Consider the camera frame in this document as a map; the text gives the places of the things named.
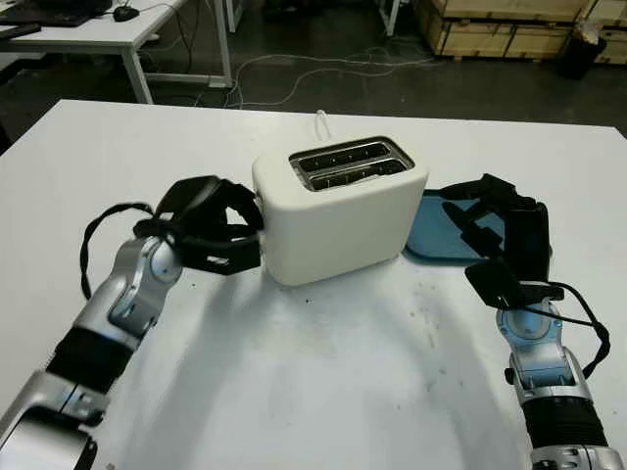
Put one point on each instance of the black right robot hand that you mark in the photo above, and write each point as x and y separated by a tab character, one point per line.
526	235

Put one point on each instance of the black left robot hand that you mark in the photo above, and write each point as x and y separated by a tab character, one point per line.
201	210

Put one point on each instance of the dark blue plastic tray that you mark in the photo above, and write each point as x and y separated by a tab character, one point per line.
431	240

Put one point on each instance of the cream white toaster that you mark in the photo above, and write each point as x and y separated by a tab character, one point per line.
338	230

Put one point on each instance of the black bin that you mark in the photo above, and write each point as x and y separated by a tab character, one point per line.
583	54

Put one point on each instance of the white desk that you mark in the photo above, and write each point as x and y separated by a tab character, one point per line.
98	39

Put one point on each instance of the wooden crate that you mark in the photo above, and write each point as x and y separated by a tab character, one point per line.
499	29

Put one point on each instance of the black computer mouse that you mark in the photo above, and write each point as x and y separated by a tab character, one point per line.
125	13

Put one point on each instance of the black keyboard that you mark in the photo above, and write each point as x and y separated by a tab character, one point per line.
54	14

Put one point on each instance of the white table leg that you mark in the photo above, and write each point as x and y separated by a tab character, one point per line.
390	14

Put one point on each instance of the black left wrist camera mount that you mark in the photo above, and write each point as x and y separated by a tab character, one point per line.
230	254

